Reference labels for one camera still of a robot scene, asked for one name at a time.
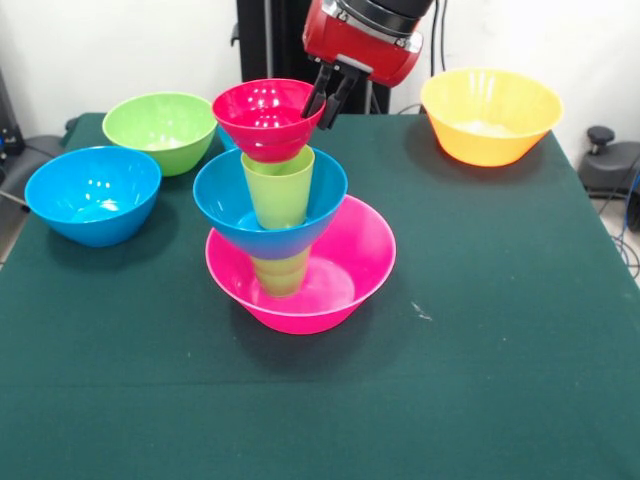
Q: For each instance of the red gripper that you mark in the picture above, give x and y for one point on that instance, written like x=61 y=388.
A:
x=360 y=50

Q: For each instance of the orange plastic bowl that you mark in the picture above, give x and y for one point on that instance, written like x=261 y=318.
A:
x=500 y=145

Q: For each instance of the black knob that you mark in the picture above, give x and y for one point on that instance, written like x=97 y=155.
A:
x=600 y=136

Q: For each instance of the red plastic bowl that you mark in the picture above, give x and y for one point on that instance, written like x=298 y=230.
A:
x=250 y=135

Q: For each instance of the large blue plastic bowl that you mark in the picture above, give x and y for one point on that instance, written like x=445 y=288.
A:
x=75 y=210
x=220 y=200

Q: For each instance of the light green plastic cup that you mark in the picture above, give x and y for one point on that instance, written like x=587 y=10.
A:
x=280 y=200

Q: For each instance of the green plastic bowl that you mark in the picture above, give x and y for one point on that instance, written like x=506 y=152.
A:
x=150 y=115

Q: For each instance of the black device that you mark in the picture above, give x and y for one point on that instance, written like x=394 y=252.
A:
x=10 y=130

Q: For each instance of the grey stand base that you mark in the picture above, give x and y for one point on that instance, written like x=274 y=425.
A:
x=615 y=170

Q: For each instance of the pink plastic bowl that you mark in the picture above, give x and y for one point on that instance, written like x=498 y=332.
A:
x=365 y=250

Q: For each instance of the stepped green plastic cup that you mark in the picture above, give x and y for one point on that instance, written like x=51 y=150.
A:
x=282 y=277

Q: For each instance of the dark green table cloth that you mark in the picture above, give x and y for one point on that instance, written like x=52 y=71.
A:
x=350 y=400

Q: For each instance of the small blue plastic bowl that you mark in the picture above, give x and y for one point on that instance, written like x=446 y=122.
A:
x=225 y=139

